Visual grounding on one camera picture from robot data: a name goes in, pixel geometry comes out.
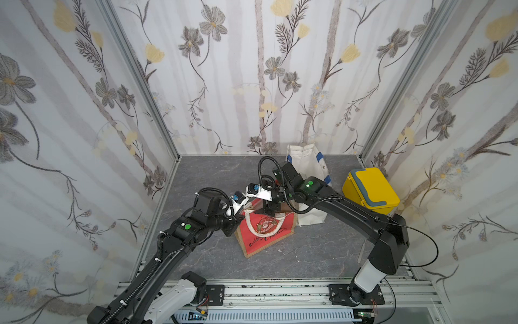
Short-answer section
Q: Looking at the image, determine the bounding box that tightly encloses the yellow cooler box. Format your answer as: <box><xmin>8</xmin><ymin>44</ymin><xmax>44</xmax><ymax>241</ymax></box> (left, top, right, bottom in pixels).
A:
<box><xmin>342</xmin><ymin>167</ymin><xmax>401</xmax><ymax>215</ymax></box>

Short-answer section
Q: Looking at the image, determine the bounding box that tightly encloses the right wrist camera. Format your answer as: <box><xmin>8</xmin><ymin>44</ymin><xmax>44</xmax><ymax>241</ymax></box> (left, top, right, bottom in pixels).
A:
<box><xmin>245</xmin><ymin>184</ymin><xmax>272</xmax><ymax>201</ymax></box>

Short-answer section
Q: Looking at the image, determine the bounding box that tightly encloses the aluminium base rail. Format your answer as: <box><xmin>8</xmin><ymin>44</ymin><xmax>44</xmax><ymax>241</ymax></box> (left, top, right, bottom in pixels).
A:
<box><xmin>107</xmin><ymin>278</ymin><xmax>450</xmax><ymax>324</ymax></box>

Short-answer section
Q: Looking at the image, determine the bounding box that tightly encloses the red Christmas jute bag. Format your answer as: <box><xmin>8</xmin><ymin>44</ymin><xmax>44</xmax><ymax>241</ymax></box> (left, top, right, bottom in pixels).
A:
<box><xmin>236</xmin><ymin>198</ymin><xmax>298</xmax><ymax>259</ymax></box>

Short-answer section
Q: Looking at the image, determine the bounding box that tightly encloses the white Doraemon canvas bag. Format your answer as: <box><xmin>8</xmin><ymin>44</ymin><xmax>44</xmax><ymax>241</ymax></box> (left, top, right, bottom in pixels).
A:
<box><xmin>287</xmin><ymin>144</ymin><xmax>331</xmax><ymax>227</ymax></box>

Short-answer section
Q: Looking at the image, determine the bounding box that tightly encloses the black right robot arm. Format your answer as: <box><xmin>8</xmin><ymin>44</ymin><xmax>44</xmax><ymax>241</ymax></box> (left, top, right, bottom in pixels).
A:
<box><xmin>252</xmin><ymin>162</ymin><xmax>410</xmax><ymax>306</ymax></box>

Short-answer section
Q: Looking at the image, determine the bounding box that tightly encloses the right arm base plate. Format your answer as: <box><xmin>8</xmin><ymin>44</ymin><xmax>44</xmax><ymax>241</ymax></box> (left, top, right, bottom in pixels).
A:
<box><xmin>328</xmin><ymin>284</ymin><xmax>385</xmax><ymax>307</ymax></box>

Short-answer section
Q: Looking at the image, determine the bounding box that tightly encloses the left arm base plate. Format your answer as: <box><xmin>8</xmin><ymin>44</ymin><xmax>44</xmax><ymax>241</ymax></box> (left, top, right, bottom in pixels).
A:
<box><xmin>190</xmin><ymin>285</ymin><xmax>225</xmax><ymax>306</ymax></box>

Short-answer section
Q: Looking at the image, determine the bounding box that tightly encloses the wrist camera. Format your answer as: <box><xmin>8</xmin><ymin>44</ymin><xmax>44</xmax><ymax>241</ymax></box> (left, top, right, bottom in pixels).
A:
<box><xmin>245</xmin><ymin>184</ymin><xmax>272</xmax><ymax>201</ymax></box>
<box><xmin>229</xmin><ymin>191</ymin><xmax>250</xmax><ymax>217</ymax></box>

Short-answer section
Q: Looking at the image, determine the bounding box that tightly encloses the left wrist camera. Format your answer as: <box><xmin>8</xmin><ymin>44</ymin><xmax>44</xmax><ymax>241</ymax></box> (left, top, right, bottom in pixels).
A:
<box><xmin>229</xmin><ymin>191</ymin><xmax>250</xmax><ymax>217</ymax></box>

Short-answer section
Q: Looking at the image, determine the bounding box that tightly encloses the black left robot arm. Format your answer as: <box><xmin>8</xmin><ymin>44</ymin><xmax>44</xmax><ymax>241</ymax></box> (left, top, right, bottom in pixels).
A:
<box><xmin>87</xmin><ymin>188</ymin><xmax>249</xmax><ymax>323</ymax></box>

